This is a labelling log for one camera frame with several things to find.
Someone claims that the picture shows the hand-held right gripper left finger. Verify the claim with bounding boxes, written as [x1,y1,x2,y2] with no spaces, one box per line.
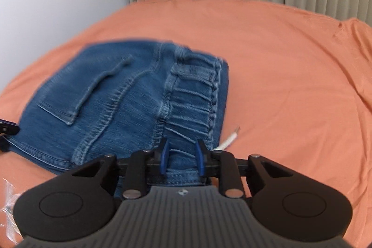
[70,138,172,200]

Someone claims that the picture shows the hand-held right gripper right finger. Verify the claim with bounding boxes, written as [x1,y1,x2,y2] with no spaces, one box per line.
[193,139,292,198]

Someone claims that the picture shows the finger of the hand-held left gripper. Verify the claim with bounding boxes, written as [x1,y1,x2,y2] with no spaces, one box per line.
[0,118,21,153]

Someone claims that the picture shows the blue denim pants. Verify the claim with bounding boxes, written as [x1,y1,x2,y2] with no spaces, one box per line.
[8,39,242,200]

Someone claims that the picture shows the clear plastic bag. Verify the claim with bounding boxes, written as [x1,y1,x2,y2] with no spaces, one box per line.
[0,178,24,238]

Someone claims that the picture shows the orange bed sheet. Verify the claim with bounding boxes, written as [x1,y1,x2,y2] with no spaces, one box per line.
[0,0,372,248]

